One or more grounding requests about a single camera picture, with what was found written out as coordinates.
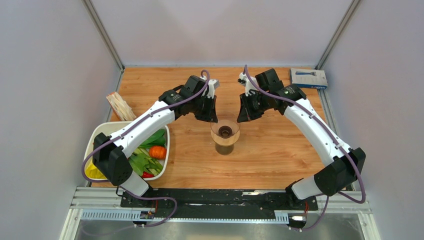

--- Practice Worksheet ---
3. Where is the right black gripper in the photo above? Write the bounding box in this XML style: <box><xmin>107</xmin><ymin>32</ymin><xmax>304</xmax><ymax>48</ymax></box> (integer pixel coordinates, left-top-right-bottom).
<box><xmin>237</xmin><ymin>91</ymin><xmax>269</xmax><ymax>124</ymax></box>

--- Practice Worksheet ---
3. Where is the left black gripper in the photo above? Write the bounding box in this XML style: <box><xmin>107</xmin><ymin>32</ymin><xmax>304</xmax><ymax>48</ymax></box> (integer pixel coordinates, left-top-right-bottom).
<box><xmin>191</xmin><ymin>94</ymin><xmax>219</xmax><ymax>124</ymax></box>

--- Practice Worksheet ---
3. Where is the round wooden dripper holder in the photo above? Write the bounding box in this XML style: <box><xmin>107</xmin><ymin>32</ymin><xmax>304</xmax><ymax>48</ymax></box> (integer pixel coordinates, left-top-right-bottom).
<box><xmin>211</xmin><ymin>125</ymin><xmax>240</xmax><ymax>143</ymax></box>

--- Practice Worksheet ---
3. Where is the smoked glass carafe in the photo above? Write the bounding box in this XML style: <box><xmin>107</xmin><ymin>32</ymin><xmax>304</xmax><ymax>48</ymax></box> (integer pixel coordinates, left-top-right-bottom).
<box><xmin>215</xmin><ymin>141</ymin><xmax>235</xmax><ymax>156</ymax></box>

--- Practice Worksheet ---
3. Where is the white vegetable tray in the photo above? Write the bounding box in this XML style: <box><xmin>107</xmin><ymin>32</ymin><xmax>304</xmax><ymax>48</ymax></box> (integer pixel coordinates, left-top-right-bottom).
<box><xmin>84</xmin><ymin>121</ymin><xmax>170</xmax><ymax>181</ymax></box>

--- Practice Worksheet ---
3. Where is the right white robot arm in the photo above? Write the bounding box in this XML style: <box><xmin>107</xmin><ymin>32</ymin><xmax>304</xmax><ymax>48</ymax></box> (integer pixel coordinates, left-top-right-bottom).
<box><xmin>237</xmin><ymin>67</ymin><xmax>366</xmax><ymax>209</ymax></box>

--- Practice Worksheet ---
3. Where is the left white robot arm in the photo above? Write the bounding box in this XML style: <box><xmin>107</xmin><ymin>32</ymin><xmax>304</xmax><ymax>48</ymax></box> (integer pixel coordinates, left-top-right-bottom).
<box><xmin>86</xmin><ymin>75</ymin><xmax>220</xmax><ymax>207</ymax></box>

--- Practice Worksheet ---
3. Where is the coffee filter pack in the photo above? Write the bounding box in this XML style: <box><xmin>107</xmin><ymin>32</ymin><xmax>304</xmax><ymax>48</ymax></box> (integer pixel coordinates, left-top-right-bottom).
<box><xmin>106</xmin><ymin>92</ymin><xmax>137</xmax><ymax>121</ymax></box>

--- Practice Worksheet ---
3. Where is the green bok choy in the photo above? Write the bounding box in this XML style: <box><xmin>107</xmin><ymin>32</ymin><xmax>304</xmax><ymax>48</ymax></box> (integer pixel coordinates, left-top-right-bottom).
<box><xmin>138</xmin><ymin>129</ymin><xmax>167</xmax><ymax>149</ymax></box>

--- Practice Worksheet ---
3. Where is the blue white box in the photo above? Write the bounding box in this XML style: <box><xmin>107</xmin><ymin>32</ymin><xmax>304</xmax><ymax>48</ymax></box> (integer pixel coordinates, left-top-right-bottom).
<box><xmin>289</xmin><ymin>68</ymin><xmax>328</xmax><ymax>89</ymax></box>

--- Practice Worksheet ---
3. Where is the small orange pumpkin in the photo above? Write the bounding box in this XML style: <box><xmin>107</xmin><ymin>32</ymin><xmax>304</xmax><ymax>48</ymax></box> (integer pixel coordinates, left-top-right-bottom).
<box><xmin>148</xmin><ymin>145</ymin><xmax>167</xmax><ymax>160</ymax></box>

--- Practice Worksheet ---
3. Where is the green leafy vegetable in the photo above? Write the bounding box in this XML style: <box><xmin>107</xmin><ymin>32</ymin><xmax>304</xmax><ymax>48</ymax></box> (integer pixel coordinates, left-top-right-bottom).
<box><xmin>128</xmin><ymin>148</ymin><xmax>164</xmax><ymax>177</ymax></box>

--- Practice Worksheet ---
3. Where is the red chili pepper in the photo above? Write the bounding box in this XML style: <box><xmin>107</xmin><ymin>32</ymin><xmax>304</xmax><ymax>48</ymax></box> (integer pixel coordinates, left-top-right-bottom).
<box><xmin>141</xmin><ymin>171</ymin><xmax>155</xmax><ymax>179</ymax></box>

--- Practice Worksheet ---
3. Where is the yellow napa cabbage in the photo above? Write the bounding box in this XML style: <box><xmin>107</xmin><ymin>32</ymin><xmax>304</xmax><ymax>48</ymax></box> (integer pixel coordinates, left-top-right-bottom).
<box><xmin>85</xmin><ymin>163</ymin><xmax>107</xmax><ymax>181</ymax></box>

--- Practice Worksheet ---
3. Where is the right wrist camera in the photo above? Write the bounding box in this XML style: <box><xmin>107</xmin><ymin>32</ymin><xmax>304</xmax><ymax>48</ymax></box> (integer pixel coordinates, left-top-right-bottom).
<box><xmin>237</xmin><ymin>72</ymin><xmax>258</xmax><ymax>96</ymax></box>

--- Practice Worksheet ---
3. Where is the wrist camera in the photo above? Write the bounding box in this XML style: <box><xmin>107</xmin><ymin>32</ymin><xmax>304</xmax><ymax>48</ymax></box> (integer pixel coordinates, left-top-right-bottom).
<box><xmin>237</xmin><ymin>72</ymin><xmax>258</xmax><ymax>96</ymax></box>
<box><xmin>201</xmin><ymin>79</ymin><xmax>220</xmax><ymax>99</ymax></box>

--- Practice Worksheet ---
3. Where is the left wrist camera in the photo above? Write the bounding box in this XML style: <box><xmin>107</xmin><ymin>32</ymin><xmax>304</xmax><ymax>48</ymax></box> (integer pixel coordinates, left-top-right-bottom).
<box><xmin>201</xmin><ymin>79</ymin><xmax>220</xmax><ymax>99</ymax></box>

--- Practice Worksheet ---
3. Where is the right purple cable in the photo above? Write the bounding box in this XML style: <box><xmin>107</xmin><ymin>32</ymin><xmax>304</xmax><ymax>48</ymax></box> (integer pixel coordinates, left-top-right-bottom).
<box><xmin>243</xmin><ymin>64</ymin><xmax>367</xmax><ymax>232</ymax></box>

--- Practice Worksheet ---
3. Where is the purple cable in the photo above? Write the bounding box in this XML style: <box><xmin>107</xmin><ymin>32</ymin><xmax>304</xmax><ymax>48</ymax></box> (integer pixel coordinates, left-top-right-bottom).
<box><xmin>243</xmin><ymin>64</ymin><xmax>367</xmax><ymax>232</ymax></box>
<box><xmin>81</xmin><ymin>69</ymin><xmax>212</xmax><ymax>228</ymax></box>

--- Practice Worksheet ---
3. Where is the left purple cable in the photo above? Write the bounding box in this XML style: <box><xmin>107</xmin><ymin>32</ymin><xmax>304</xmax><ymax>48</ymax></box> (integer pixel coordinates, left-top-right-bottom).
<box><xmin>81</xmin><ymin>69</ymin><xmax>212</xmax><ymax>228</ymax></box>

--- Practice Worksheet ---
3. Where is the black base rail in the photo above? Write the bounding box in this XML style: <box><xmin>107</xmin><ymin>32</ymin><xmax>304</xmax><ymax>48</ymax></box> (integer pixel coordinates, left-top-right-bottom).
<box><xmin>120</xmin><ymin>188</ymin><xmax>318</xmax><ymax>220</ymax></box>

